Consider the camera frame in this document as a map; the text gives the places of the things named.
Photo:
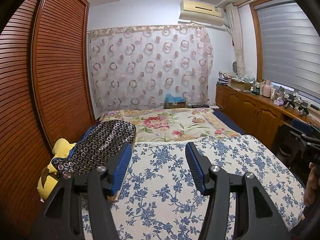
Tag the black flat device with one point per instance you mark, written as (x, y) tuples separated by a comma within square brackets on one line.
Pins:
[(200, 106)]

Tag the dark blue bed sheet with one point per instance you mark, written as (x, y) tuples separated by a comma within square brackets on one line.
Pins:
[(225, 117)]

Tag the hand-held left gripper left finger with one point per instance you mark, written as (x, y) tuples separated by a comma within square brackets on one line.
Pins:
[(122, 167)]

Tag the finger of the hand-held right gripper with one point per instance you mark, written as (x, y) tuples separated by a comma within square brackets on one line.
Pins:
[(301, 124)]

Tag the pink floral bedspread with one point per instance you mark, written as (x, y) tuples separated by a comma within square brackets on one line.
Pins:
[(162, 123)]

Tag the blue floral white sheet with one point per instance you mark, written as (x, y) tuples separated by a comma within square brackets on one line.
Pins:
[(162, 200)]

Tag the light blue cloth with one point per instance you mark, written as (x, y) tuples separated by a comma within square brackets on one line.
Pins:
[(175, 98)]

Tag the beige air conditioner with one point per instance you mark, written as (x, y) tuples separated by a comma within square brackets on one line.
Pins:
[(200, 11)]

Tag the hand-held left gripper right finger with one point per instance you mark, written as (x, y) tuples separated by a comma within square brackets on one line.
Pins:
[(195, 170)]

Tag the dark patterned satin robe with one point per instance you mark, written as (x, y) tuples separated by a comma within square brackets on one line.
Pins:
[(100, 142)]

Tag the yellow plush toy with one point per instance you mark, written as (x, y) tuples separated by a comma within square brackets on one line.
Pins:
[(61, 147)]

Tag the small white fan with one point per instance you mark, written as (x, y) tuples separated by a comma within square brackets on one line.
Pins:
[(235, 68)]

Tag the pink thermos jug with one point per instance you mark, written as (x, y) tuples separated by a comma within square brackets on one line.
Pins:
[(266, 90)]

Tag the pink tissue pack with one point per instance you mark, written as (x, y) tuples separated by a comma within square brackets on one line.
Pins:
[(278, 102)]

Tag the wooden sideboard cabinet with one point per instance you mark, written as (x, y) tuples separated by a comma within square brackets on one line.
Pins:
[(250, 110)]

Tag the stack of books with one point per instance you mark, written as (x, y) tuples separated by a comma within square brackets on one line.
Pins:
[(223, 78)]

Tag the person's right hand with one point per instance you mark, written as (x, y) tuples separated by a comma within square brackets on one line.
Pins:
[(311, 185)]

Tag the grey window blind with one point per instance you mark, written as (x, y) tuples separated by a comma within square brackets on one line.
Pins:
[(287, 47)]

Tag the circle-patterned sheer curtain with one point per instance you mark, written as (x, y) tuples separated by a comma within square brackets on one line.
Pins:
[(150, 65)]

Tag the wooden louvered wardrobe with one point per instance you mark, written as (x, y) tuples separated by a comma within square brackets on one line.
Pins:
[(57, 67)]

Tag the open cardboard box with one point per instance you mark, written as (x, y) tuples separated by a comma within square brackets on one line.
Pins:
[(238, 85)]

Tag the small brown cardboard box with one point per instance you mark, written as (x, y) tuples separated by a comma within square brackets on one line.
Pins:
[(176, 105)]

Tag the beige window curtain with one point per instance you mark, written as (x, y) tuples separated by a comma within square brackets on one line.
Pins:
[(237, 37)]

